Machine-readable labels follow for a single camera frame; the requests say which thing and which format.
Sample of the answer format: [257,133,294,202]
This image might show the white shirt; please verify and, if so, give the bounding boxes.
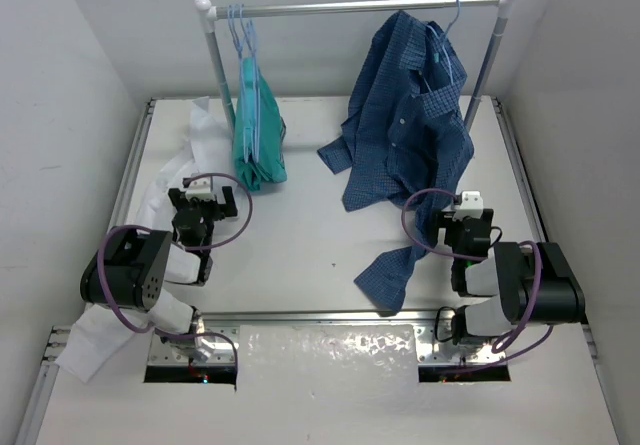
[56,97,232,383]

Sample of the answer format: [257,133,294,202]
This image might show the light blue wire hanger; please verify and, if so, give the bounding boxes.
[239,4,261,163]

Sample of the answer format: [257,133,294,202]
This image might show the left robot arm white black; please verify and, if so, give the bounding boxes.
[80,179,238,312]

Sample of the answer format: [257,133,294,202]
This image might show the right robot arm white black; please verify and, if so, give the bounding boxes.
[428,209,586,354]

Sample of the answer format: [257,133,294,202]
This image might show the light blue hanger with teal garment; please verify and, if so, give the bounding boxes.
[228,4,247,161]

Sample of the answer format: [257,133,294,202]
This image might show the blue checked shirt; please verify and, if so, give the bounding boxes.
[318,11,474,311]

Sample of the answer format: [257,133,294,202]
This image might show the light blue hanger under blue shirt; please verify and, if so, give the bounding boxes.
[425,0,461,84]

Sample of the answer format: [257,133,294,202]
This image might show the teal green garment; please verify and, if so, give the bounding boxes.
[232,57,287,191]

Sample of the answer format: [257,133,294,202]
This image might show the crinkled white plastic sheet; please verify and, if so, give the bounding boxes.
[237,325,418,393]

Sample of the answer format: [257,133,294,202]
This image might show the white and silver clothes rack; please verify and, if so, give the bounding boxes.
[194,0,517,128]

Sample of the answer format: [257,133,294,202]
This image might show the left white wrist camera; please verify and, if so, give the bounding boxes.
[185,177,215,202]

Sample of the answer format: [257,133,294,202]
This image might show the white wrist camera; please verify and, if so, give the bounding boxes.
[453,190,484,213]
[185,177,215,202]

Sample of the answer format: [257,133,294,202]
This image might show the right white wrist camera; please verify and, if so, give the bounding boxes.
[453,190,484,213]

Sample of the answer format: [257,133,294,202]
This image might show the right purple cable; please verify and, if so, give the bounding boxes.
[401,187,555,372]

